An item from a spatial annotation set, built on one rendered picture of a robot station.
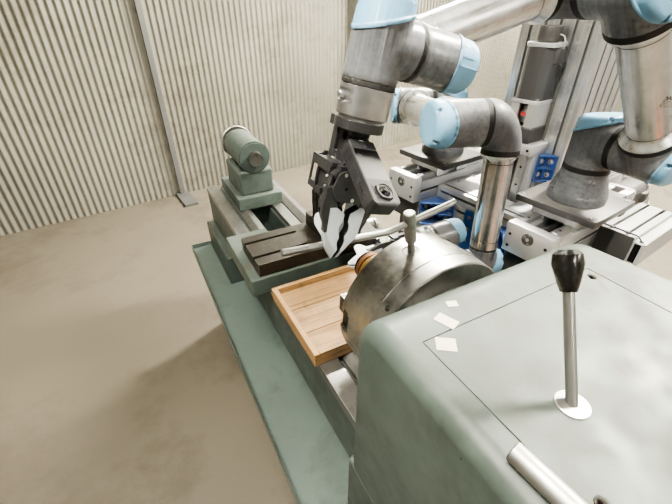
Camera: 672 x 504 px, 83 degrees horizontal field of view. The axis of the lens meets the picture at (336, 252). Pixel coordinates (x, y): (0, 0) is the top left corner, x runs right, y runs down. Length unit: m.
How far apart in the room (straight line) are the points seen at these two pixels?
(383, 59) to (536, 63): 0.87
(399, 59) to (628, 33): 0.45
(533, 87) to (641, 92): 0.43
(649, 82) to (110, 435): 2.20
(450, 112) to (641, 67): 0.35
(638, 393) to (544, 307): 0.15
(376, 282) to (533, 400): 0.33
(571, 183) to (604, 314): 0.61
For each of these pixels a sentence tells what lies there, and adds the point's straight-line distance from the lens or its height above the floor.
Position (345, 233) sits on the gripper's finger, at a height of 1.32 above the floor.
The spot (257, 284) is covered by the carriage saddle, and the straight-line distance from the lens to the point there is 1.18.
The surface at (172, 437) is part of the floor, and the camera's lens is 2.03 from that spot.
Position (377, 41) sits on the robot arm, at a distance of 0.53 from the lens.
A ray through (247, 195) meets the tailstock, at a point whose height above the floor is 0.92.
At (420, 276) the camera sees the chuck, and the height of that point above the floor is 1.23.
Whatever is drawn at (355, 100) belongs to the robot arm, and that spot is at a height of 1.52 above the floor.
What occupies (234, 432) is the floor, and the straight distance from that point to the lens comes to 1.96.
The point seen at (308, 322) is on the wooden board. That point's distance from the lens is 1.07.
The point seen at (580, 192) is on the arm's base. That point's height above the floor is 1.20.
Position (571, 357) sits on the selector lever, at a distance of 0.49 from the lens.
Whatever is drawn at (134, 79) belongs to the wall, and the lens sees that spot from 3.93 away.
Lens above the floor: 1.62
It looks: 33 degrees down
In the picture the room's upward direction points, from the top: straight up
